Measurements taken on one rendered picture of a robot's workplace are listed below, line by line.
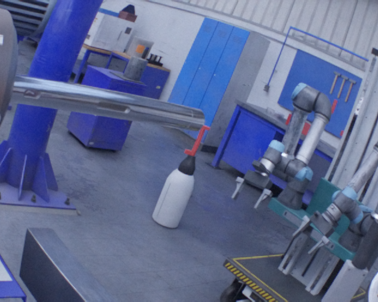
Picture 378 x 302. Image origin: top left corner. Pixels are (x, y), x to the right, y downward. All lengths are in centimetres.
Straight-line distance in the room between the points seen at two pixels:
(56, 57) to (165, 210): 146
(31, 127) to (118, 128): 189
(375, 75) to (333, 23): 371
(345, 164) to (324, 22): 395
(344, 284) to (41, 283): 67
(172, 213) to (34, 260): 263
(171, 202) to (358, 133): 157
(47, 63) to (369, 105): 196
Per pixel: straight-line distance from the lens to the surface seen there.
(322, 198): 254
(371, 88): 254
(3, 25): 92
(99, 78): 454
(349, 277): 102
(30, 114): 290
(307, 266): 268
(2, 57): 87
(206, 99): 634
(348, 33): 610
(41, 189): 305
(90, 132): 449
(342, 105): 577
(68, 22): 279
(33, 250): 91
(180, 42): 768
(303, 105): 241
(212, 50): 647
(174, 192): 341
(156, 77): 740
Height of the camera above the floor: 132
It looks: 13 degrees down
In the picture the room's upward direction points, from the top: 23 degrees clockwise
